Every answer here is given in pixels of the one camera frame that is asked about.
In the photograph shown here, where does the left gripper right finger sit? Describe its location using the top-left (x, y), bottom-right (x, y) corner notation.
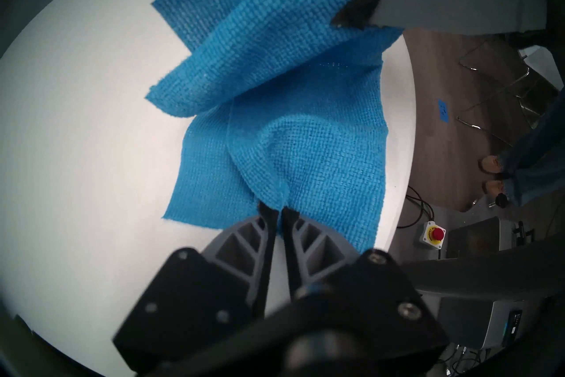
top-left (282, 206), bottom-right (449, 364)

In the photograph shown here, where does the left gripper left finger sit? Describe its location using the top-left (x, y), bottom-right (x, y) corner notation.
top-left (113, 202), bottom-right (281, 374)

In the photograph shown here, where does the blue microfiber napkin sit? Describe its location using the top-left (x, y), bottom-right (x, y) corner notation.
top-left (146, 0), bottom-right (406, 254)

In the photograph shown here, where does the red emergency stop button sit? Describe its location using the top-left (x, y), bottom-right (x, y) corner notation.
top-left (419, 221), bottom-right (447, 249)

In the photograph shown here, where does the white chair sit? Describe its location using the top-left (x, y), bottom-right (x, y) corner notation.
top-left (457, 36), bottom-right (559, 147)

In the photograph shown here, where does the person in blue jeans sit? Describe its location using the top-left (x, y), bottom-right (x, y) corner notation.
top-left (480, 89), bottom-right (565, 207)

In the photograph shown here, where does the black floor cable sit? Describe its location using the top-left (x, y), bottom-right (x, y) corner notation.
top-left (396, 185), bottom-right (436, 229)

